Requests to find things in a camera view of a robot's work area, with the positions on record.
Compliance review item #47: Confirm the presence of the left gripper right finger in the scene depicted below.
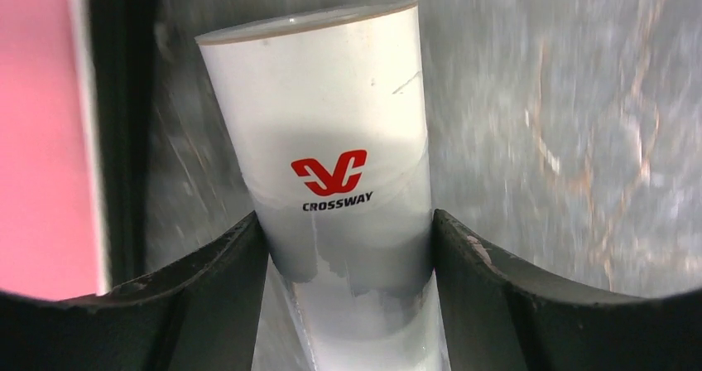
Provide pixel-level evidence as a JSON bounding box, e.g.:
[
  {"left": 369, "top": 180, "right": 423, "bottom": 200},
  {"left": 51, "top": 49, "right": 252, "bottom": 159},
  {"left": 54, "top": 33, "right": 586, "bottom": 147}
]
[{"left": 431, "top": 210, "right": 701, "bottom": 370}]

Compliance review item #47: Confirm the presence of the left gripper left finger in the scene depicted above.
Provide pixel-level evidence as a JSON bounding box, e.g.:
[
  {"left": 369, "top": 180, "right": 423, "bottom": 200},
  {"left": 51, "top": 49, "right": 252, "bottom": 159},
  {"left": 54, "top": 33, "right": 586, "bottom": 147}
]
[{"left": 1, "top": 214, "right": 268, "bottom": 370}]

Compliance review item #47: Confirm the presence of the white shuttlecock tube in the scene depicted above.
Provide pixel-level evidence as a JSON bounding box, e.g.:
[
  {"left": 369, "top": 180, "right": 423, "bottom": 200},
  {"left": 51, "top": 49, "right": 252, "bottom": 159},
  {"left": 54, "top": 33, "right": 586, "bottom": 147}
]
[{"left": 196, "top": 0, "right": 442, "bottom": 370}]

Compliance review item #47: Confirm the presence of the pink sport racket bag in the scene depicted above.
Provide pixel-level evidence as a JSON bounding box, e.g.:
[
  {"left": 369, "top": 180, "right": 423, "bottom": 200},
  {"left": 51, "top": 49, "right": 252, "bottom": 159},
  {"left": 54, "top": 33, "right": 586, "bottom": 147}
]
[{"left": 1, "top": 0, "right": 155, "bottom": 301}]

